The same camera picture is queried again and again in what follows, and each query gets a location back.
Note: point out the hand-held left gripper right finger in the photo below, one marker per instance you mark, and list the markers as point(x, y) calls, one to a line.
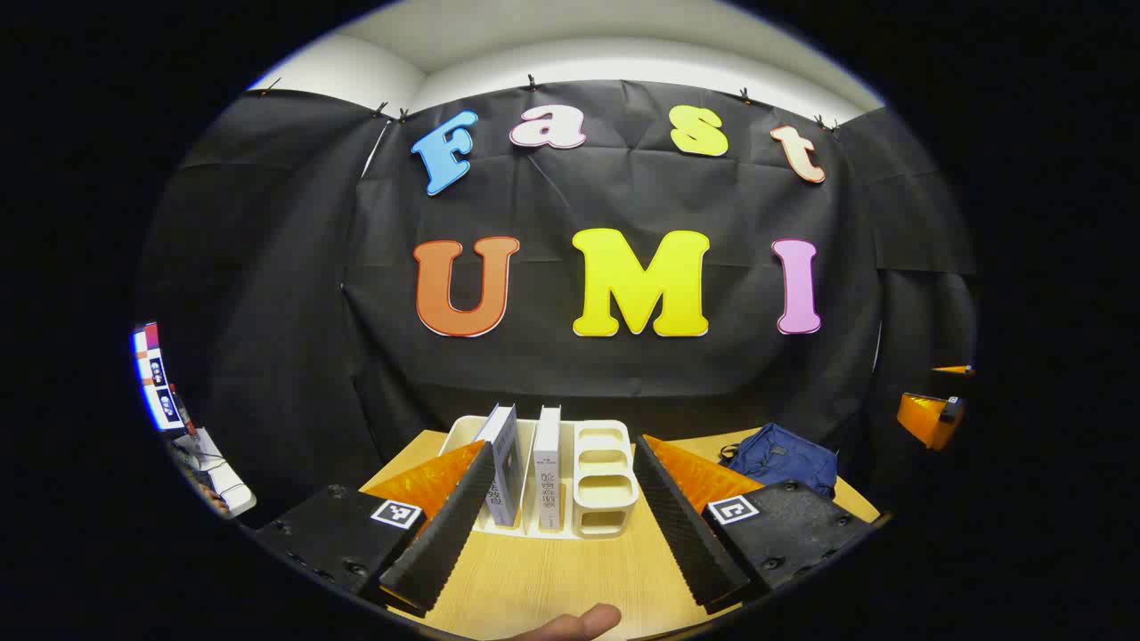
point(686, 534)

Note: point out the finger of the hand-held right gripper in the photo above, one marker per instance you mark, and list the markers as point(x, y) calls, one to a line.
point(951, 369)
point(926, 417)

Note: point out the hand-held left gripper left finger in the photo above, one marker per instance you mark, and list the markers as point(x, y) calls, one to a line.
point(445, 525)

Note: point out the grey cover book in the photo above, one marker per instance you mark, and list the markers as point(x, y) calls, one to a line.
point(508, 472)

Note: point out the white bookshelf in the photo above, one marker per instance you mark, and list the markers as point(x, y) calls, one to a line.
point(606, 499)

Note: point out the white cover book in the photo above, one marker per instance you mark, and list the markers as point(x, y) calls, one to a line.
point(547, 472)

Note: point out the blue schoolbag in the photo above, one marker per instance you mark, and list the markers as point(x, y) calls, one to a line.
point(784, 458)

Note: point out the white side desk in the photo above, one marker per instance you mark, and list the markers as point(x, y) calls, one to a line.
point(214, 472)

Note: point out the black backdrop cloth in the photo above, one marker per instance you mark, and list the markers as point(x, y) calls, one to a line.
point(294, 312)

